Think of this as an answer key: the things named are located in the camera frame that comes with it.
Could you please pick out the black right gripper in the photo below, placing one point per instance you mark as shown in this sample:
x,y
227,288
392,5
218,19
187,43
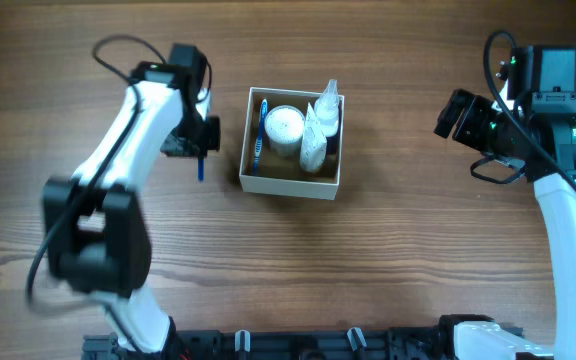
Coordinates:
x,y
466,123

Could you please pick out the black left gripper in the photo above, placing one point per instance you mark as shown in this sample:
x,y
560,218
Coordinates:
x,y
188,145

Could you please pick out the blue disposable razor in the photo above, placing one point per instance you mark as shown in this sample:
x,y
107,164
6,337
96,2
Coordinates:
x,y
201,169

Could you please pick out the blue white toothbrush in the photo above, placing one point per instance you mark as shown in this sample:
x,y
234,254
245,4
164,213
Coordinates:
x,y
264,109

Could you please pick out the cotton swab tub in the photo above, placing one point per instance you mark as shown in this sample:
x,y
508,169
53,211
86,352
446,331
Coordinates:
x,y
284,127

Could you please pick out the clear bottle dark liquid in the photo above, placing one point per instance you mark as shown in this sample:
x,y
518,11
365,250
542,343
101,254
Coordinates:
x,y
328,113

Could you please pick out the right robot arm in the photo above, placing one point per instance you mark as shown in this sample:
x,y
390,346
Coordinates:
x,y
555,191

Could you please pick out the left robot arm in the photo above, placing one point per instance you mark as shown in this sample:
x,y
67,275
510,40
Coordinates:
x,y
96,238

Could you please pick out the white open cardboard box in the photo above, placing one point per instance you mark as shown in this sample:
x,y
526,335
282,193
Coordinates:
x,y
283,176

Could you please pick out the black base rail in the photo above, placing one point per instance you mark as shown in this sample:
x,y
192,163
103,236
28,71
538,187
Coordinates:
x,y
391,344

